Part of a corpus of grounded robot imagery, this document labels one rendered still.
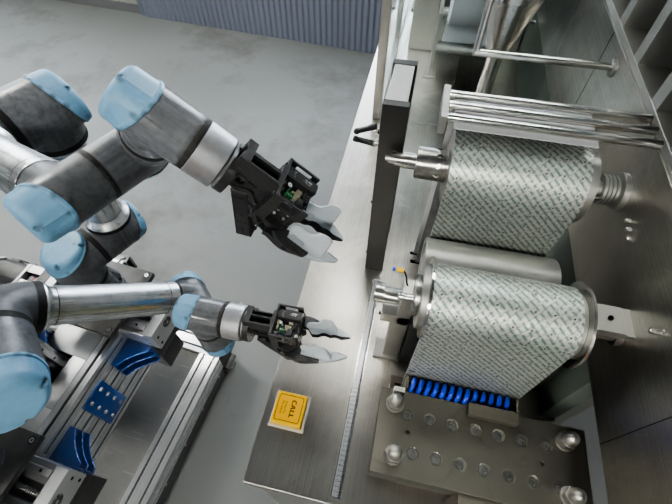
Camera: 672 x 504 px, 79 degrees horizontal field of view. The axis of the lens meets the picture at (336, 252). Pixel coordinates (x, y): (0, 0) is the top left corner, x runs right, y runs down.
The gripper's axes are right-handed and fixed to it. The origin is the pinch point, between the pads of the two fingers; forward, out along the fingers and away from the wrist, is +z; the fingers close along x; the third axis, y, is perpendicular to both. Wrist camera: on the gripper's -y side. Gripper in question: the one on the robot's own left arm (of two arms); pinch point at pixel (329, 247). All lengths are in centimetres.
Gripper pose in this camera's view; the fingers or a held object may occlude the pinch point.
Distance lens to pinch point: 64.1
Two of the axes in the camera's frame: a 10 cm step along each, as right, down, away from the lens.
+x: 2.1, -7.9, 5.7
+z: 7.5, 5.1, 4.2
